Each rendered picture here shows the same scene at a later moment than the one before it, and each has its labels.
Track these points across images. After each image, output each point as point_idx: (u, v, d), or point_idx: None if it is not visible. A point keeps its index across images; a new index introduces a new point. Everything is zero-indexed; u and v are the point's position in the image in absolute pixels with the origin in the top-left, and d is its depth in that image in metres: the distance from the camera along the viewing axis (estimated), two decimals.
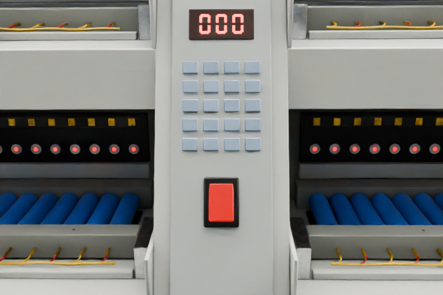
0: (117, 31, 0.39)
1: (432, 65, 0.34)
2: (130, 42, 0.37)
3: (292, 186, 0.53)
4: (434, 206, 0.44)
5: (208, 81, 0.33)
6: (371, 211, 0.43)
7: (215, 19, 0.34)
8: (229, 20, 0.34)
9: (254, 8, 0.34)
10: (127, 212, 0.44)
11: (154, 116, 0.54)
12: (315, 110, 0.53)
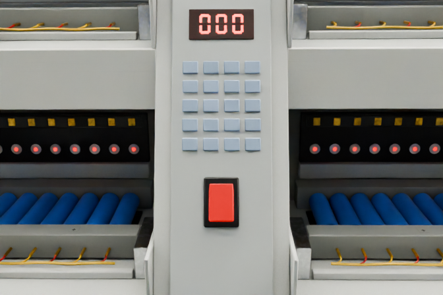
0: (117, 31, 0.39)
1: (432, 65, 0.34)
2: (130, 42, 0.37)
3: (292, 186, 0.53)
4: (434, 206, 0.44)
5: (208, 81, 0.33)
6: (371, 211, 0.43)
7: (215, 19, 0.34)
8: (229, 20, 0.34)
9: (254, 8, 0.34)
10: (127, 212, 0.44)
11: (154, 116, 0.54)
12: (315, 110, 0.53)
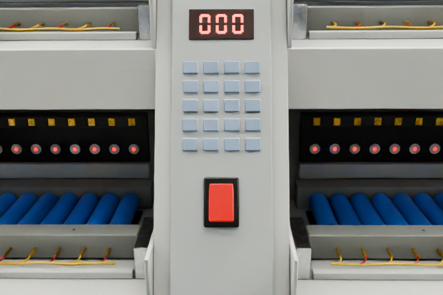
0: (117, 31, 0.39)
1: (432, 65, 0.34)
2: (130, 42, 0.37)
3: (292, 186, 0.53)
4: (434, 206, 0.44)
5: (208, 81, 0.33)
6: (371, 211, 0.43)
7: (215, 19, 0.34)
8: (229, 20, 0.34)
9: (254, 8, 0.34)
10: (127, 212, 0.44)
11: (154, 116, 0.54)
12: (315, 110, 0.53)
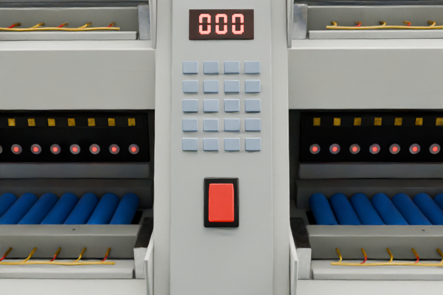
0: (117, 31, 0.39)
1: (432, 65, 0.34)
2: (130, 42, 0.37)
3: (292, 186, 0.53)
4: (434, 206, 0.44)
5: (208, 81, 0.33)
6: (371, 211, 0.43)
7: (215, 19, 0.34)
8: (229, 20, 0.34)
9: (254, 8, 0.34)
10: (127, 212, 0.44)
11: (154, 116, 0.54)
12: (315, 110, 0.53)
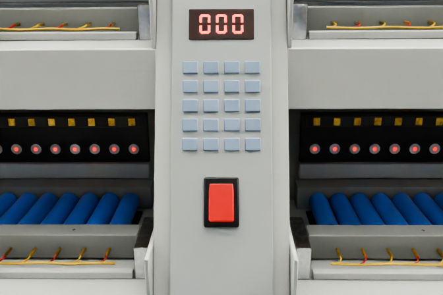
0: (117, 31, 0.39)
1: (432, 65, 0.34)
2: (130, 42, 0.37)
3: (292, 186, 0.53)
4: (434, 206, 0.44)
5: (208, 81, 0.33)
6: (371, 211, 0.43)
7: (215, 19, 0.34)
8: (229, 20, 0.34)
9: (254, 8, 0.34)
10: (127, 212, 0.44)
11: (154, 116, 0.54)
12: (315, 110, 0.53)
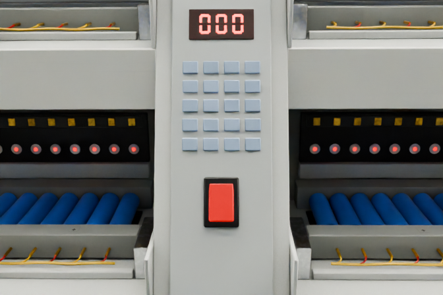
0: (117, 31, 0.39)
1: (432, 65, 0.34)
2: (130, 42, 0.37)
3: (292, 186, 0.53)
4: (434, 206, 0.44)
5: (208, 81, 0.33)
6: (371, 211, 0.43)
7: (215, 19, 0.34)
8: (229, 20, 0.34)
9: (254, 8, 0.34)
10: (127, 212, 0.44)
11: (154, 116, 0.54)
12: (315, 110, 0.53)
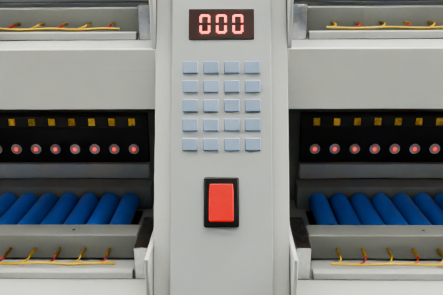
0: (117, 31, 0.39)
1: (432, 65, 0.34)
2: (130, 42, 0.37)
3: (292, 186, 0.53)
4: (434, 206, 0.44)
5: (208, 81, 0.33)
6: (371, 211, 0.43)
7: (215, 19, 0.34)
8: (229, 20, 0.34)
9: (254, 8, 0.34)
10: (127, 212, 0.44)
11: (154, 116, 0.54)
12: (315, 110, 0.53)
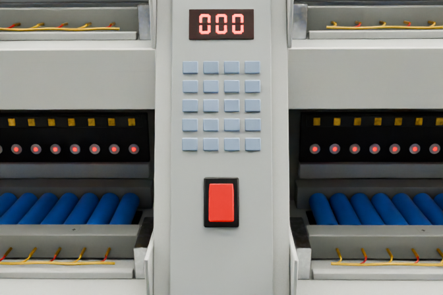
0: (117, 31, 0.39)
1: (432, 65, 0.34)
2: (130, 42, 0.37)
3: (292, 186, 0.53)
4: (434, 206, 0.44)
5: (208, 81, 0.33)
6: (371, 211, 0.43)
7: (215, 19, 0.34)
8: (229, 20, 0.34)
9: (254, 8, 0.34)
10: (127, 212, 0.44)
11: (154, 116, 0.54)
12: (315, 110, 0.53)
